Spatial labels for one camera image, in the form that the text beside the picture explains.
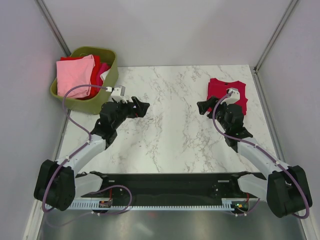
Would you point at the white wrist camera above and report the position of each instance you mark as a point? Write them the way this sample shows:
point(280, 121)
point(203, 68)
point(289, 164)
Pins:
point(233, 96)
point(116, 92)

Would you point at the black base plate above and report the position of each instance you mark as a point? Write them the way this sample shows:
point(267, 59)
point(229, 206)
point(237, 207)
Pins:
point(170, 186)

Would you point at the right aluminium corner post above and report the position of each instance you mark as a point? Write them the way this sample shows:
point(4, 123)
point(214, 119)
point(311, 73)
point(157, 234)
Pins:
point(276, 33)

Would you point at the white cloth in bin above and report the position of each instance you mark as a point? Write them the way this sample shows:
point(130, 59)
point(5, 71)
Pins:
point(104, 75)

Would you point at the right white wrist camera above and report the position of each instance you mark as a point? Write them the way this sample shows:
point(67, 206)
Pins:
point(233, 96)

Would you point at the left aluminium corner post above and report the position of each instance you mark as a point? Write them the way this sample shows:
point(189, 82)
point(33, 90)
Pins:
point(53, 26)

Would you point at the aluminium corner post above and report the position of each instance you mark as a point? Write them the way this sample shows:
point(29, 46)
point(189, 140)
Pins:
point(53, 26)
point(276, 33)

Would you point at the white slotted cable duct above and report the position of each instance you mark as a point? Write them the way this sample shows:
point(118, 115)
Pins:
point(152, 204)

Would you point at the light pink t shirt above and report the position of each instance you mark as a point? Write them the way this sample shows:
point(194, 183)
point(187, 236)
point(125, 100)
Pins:
point(73, 77)

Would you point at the magenta shirt in bin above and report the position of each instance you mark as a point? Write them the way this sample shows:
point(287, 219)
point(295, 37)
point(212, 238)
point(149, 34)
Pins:
point(104, 67)

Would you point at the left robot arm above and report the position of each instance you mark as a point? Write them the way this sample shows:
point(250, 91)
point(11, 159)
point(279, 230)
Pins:
point(57, 183)

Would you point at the crimson folded t shirt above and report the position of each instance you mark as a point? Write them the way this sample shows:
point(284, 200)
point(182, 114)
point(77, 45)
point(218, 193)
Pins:
point(219, 88)

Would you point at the bright red folded shirt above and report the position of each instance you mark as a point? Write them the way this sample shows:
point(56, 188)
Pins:
point(96, 75)

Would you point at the aluminium rail frame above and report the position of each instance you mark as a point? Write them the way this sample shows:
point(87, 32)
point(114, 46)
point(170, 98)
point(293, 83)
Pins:
point(268, 115)

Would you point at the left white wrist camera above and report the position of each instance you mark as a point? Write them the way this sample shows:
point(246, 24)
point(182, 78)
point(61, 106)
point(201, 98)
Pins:
point(116, 92)

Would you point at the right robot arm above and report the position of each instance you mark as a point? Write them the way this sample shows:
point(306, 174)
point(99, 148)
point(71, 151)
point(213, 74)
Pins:
point(285, 188)

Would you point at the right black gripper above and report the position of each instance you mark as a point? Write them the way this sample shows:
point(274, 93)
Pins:
point(202, 106)

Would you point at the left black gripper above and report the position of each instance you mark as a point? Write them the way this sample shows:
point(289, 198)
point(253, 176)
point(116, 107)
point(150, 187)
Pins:
point(140, 108)

